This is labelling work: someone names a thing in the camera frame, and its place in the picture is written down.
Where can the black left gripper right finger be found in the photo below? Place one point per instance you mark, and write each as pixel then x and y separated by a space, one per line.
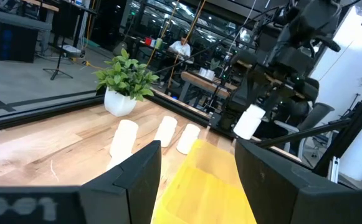
pixel 277 193

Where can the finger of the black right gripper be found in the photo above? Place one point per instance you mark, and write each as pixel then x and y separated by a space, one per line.
pixel 263 90
pixel 288 95

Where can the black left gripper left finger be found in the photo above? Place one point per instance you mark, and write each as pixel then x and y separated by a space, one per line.
pixel 131 193

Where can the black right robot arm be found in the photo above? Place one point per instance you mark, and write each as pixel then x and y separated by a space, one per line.
pixel 311 18

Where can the yellow plastic basket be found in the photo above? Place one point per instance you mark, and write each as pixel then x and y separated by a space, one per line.
pixel 205 193

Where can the grey office chair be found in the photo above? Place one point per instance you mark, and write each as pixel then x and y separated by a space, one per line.
pixel 319 113

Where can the wooden desk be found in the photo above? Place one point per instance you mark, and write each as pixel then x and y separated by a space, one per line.
pixel 199 81

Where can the green plant in white pot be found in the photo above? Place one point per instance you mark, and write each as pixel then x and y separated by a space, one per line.
pixel 118 104

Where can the person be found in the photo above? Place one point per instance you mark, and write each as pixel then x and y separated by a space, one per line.
pixel 180 48

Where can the green cup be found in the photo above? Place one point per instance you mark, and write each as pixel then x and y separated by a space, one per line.
pixel 158 43

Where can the red cup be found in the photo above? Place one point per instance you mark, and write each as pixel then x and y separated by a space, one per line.
pixel 148 41

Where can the black tripod stand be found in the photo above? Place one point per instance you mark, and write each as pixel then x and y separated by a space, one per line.
pixel 57 71

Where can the black computer tower blue lights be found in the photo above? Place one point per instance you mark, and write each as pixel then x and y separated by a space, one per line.
pixel 12 43

